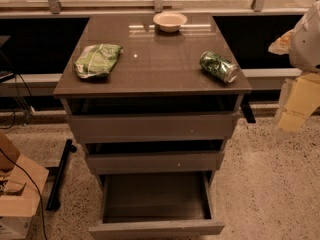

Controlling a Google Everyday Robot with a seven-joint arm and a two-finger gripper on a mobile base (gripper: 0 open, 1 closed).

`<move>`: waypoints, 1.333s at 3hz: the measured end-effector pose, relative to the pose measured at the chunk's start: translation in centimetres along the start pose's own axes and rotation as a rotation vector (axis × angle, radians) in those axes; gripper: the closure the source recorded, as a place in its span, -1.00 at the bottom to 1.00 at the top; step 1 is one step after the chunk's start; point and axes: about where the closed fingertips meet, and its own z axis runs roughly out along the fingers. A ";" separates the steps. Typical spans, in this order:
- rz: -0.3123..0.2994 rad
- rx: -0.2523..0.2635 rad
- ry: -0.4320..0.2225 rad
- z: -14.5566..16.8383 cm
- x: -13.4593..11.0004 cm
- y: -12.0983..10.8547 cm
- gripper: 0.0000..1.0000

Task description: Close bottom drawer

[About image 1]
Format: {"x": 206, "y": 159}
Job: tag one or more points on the green chip bag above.
{"x": 97, "y": 61}

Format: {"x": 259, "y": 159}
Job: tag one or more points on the black stand leg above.
{"x": 53, "y": 203}

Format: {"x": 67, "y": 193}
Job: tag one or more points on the grey middle drawer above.
{"x": 156, "y": 156}

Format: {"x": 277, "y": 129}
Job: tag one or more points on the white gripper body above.
{"x": 306, "y": 47}

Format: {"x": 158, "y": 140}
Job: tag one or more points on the grey top drawer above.
{"x": 97, "y": 120}

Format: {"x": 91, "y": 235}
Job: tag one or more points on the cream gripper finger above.
{"x": 285, "y": 125}

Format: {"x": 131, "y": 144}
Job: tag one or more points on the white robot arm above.
{"x": 302, "y": 43}

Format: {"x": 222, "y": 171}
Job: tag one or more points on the white paper bowl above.
{"x": 169, "y": 22}

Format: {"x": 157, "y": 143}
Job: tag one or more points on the grey drawer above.
{"x": 156, "y": 156}
{"x": 97, "y": 120}
{"x": 156, "y": 205}

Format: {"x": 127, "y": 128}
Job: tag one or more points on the cardboard box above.
{"x": 22, "y": 182}

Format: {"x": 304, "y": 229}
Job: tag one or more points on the grey drawer cabinet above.
{"x": 153, "y": 63}

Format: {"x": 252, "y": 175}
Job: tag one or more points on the green soda can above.
{"x": 219, "y": 67}

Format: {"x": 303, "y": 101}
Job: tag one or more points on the grey bottom drawer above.
{"x": 156, "y": 205}

